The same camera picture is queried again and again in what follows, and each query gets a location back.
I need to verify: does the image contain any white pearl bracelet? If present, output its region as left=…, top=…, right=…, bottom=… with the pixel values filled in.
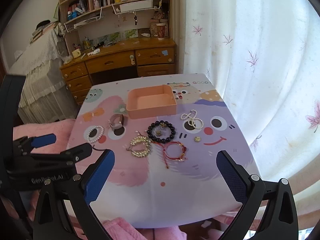
left=86, top=125, right=105, bottom=144

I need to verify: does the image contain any pink smart watch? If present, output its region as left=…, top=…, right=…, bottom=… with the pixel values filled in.
left=108, top=113, right=125, bottom=131

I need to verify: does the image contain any gold chain bracelet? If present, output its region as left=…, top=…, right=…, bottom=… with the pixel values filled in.
left=126, top=130, right=153, bottom=158

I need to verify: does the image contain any black bead bracelet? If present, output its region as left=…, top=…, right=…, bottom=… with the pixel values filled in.
left=146, top=120, right=176, bottom=144

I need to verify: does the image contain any pink plastic tray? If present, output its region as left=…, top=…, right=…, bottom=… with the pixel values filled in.
left=126, top=85, right=177, bottom=119

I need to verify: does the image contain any red string bracelet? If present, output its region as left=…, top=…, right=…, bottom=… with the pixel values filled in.
left=151, top=141, right=188, bottom=169

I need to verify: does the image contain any cartoon printed table mat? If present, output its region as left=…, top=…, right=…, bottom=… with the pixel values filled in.
left=68, top=74, right=258, bottom=228

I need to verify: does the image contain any yellow mug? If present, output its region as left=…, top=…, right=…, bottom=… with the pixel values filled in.
left=72, top=49, right=82, bottom=59

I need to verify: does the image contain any wooden desk with drawers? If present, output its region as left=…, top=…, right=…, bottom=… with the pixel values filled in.
left=60, top=37, right=176, bottom=105

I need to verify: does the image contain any wooden bookshelf with books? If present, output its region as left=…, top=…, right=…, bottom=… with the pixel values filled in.
left=59, top=0, right=172, bottom=53

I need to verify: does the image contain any white box on shelf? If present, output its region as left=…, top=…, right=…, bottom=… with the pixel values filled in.
left=120, top=0, right=153, bottom=12

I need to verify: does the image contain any red paper cup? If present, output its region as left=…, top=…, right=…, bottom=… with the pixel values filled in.
left=156, top=23, right=166, bottom=40

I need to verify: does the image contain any white floral curtain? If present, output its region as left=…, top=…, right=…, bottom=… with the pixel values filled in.
left=183, top=0, right=320, bottom=221

